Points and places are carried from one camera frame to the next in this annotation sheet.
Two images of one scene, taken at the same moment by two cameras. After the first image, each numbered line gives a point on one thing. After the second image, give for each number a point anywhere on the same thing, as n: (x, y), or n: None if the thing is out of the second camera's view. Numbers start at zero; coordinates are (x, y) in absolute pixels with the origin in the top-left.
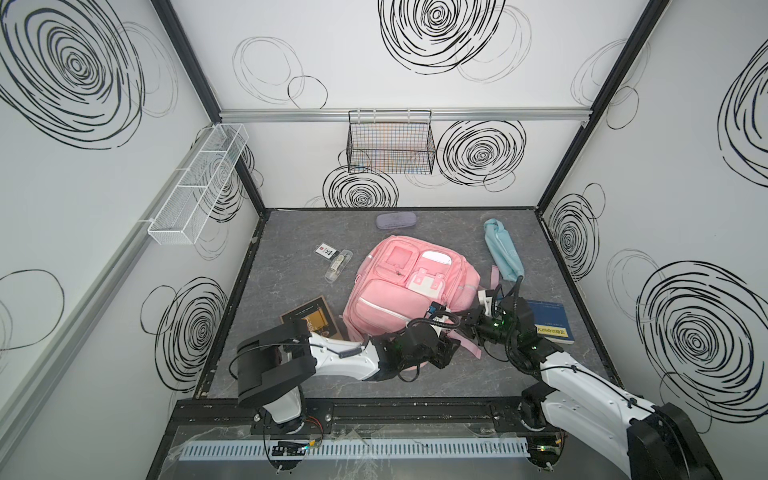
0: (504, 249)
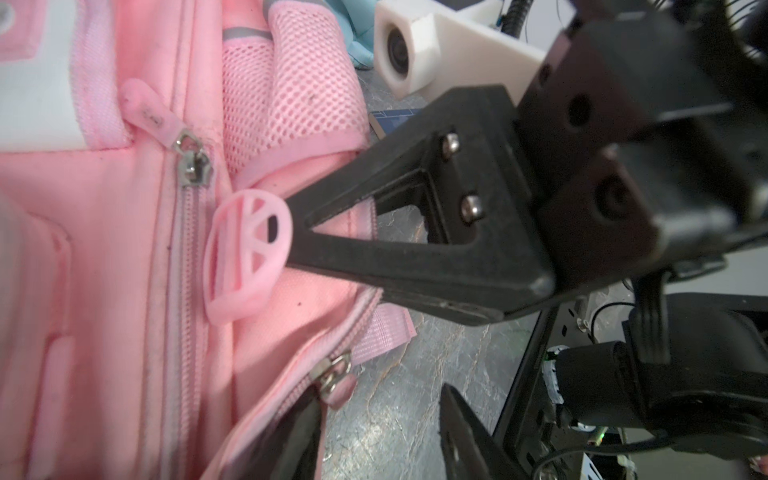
0: (356, 19)
